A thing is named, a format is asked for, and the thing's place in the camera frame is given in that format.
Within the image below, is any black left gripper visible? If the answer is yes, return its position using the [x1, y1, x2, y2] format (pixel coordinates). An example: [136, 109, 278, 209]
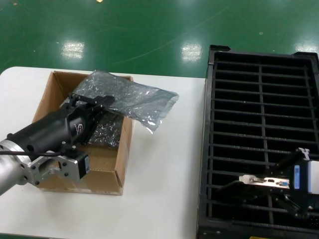
[6, 92, 116, 160]

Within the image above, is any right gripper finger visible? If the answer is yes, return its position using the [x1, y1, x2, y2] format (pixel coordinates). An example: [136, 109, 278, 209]
[266, 147, 311, 178]
[274, 193, 311, 218]

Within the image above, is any black graphics card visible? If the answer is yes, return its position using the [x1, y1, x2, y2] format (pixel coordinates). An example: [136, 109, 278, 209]
[238, 175, 292, 189]

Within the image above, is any grey antistatic bag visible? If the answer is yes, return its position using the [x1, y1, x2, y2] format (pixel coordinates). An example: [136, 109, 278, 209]
[74, 69, 180, 135]

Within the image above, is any bagged graphics card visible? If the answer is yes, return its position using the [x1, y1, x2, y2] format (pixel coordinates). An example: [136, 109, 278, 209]
[86, 113, 125, 150]

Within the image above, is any brown cardboard box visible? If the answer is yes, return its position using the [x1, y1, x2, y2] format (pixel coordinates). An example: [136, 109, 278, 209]
[32, 71, 137, 196]

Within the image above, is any black slotted divider crate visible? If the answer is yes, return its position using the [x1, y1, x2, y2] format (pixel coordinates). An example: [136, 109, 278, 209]
[196, 45, 319, 239]

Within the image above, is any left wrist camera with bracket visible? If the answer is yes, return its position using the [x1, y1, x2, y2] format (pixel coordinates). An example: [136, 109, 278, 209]
[28, 141, 90, 186]

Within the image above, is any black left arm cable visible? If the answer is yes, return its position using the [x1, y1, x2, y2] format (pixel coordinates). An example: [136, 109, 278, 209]
[0, 147, 75, 159]

